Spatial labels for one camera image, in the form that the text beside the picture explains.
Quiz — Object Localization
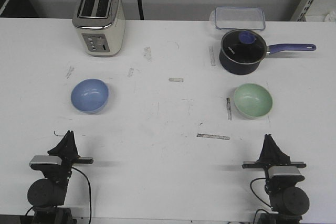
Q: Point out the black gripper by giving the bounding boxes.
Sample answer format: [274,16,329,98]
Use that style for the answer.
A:
[42,131,93,190]
[242,134,306,195]

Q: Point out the green bowl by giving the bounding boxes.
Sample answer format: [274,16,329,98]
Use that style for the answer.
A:
[233,83,273,119]

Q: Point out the blue bowl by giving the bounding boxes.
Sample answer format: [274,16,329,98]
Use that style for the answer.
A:
[70,79,109,114]

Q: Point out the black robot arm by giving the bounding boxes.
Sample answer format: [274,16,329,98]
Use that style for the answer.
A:
[27,130,93,223]
[242,134,310,223]

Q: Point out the dark blue saucepan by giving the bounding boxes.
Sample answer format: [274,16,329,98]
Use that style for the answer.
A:
[219,44,317,75]

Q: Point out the glass pot lid blue knob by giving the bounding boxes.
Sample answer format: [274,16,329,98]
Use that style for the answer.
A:
[221,29,267,65]

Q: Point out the cream two-slot toaster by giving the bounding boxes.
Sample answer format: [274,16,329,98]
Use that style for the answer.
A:
[72,0,125,57]

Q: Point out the clear plastic food container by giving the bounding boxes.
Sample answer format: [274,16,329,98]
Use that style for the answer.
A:
[209,6,266,31]

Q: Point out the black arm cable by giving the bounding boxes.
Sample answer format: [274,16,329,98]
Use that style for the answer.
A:
[249,177,274,209]
[71,166,92,222]

